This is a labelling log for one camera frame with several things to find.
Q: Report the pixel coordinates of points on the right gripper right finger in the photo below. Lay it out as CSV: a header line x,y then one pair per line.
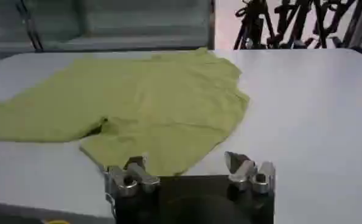
x,y
244,170

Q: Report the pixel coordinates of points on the black tripod stands rack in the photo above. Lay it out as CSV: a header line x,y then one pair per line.
x,y
293,24

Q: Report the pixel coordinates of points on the small yellow round object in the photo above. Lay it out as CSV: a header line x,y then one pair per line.
x,y
56,222

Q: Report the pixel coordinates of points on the grey metal shelf rack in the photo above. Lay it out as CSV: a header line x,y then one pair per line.
x,y
4,24
144,21

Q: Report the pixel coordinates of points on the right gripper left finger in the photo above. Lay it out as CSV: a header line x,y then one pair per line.
x,y
138,176

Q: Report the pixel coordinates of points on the green printed t-shirt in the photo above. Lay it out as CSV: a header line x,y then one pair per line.
x,y
156,103

